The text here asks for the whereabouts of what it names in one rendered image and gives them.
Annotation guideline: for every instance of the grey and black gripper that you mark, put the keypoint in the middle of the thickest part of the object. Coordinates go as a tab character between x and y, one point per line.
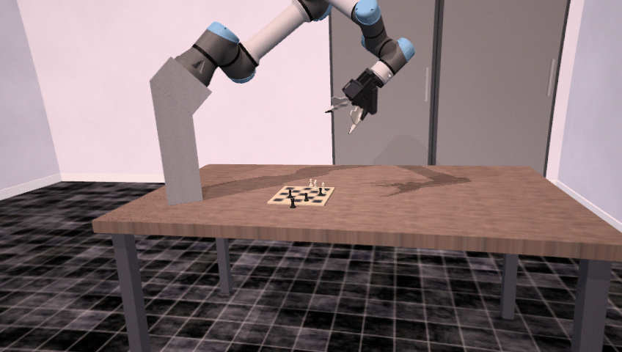
369	80

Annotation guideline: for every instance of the black and cream chessboard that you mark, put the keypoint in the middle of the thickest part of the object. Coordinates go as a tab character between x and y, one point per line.
298	193

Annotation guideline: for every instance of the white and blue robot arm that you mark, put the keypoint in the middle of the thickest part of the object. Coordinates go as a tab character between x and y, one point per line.
219	47

